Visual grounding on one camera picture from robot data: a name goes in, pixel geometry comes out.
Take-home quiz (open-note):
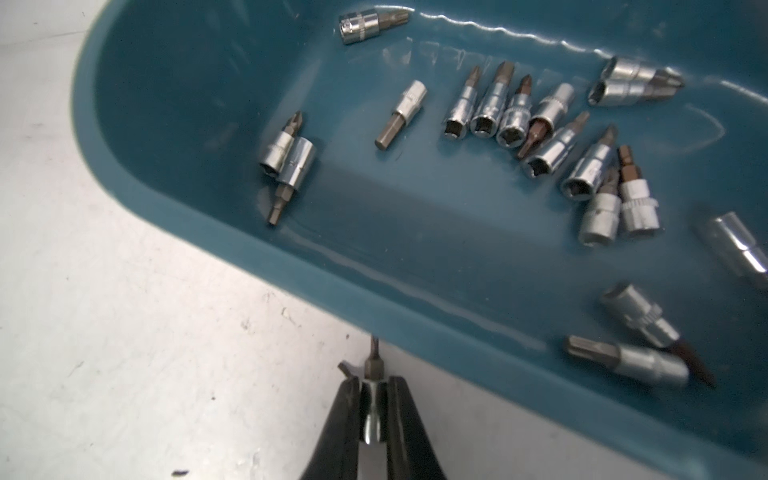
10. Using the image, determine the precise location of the dark teal plastic storage box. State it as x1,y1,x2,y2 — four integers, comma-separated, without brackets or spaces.
72,1,767,479

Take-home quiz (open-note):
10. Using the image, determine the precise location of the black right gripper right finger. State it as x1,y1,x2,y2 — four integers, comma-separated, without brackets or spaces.
387,376,446,480

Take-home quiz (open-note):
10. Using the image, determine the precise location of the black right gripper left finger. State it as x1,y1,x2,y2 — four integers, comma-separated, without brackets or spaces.
300,376,361,480

